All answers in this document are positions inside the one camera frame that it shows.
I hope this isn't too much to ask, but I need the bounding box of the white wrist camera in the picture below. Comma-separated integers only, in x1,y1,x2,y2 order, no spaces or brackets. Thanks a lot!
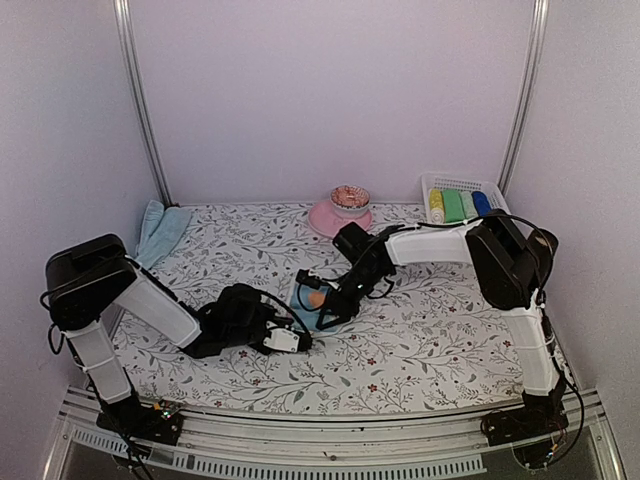
295,269,337,290
263,327,312,353

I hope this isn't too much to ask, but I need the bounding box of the left aluminium post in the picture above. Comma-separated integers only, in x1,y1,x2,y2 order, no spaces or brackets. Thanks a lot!
113,0,173,207

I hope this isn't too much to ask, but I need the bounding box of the light blue towel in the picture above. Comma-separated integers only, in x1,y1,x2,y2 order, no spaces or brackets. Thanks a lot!
134,200,192,270

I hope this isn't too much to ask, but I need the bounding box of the blue orange dotted towel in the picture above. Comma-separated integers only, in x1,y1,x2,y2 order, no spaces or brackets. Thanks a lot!
289,281,329,332

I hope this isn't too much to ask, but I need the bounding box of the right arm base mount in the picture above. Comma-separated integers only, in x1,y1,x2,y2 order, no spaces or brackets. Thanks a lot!
480,405,569,446

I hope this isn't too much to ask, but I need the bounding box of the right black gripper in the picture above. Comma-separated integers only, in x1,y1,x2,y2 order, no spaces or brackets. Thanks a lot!
318,262,389,328

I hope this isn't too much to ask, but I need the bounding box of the right aluminium post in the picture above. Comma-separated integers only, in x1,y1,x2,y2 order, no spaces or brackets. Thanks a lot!
498,0,550,195

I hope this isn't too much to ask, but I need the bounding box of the pink plate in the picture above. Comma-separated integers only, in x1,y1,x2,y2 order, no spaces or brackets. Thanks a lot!
308,200,373,238

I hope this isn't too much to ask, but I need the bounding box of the aluminium post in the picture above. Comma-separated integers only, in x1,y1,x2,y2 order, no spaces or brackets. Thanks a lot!
498,0,550,195
113,0,173,207

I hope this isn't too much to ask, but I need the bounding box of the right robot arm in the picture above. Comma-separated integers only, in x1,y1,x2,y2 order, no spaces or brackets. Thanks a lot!
318,209,566,436

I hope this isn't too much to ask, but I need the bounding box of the yellow rolled towel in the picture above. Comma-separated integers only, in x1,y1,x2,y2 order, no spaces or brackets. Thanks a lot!
428,188,445,224

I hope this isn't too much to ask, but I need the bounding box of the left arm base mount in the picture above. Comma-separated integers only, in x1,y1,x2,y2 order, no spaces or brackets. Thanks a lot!
96,395,184,446

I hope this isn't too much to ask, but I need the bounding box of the aluminium front rail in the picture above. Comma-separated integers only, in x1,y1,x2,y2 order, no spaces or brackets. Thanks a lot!
43,388,627,479

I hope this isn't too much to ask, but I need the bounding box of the blue rolled towel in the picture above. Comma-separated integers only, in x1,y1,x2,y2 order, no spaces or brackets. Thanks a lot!
472,191,492,217

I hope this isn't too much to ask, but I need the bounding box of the dark brown cup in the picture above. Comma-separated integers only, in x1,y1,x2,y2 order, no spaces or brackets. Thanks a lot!
528,229,558,272

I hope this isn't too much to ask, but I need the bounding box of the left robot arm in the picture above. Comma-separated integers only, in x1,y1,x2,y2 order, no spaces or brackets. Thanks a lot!
40,234,312,434

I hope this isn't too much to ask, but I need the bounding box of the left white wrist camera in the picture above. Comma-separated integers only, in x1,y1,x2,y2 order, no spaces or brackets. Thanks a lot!
263,327,312,353

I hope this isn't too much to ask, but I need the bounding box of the pale green rolled towel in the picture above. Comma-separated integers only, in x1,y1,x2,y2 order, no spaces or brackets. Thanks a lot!
460,191,478,219

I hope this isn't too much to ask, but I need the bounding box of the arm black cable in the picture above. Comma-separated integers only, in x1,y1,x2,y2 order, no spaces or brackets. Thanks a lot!
257,292,314,334
294,213,554,314

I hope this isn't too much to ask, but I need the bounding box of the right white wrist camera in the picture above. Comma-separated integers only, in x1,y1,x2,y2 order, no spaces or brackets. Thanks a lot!
295,269,337,290

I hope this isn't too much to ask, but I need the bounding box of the white plastic basket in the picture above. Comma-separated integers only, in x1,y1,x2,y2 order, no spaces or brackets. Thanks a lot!
420,172,510,223

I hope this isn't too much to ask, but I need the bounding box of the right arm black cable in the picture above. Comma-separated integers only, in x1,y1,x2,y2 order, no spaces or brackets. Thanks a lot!
294,213,554,314

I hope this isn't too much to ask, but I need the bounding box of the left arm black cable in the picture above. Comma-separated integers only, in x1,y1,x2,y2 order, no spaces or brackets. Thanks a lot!
257,292,314,334

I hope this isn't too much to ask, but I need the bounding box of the patterned bowl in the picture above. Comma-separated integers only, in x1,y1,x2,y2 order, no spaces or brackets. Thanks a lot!
329,185,371,218

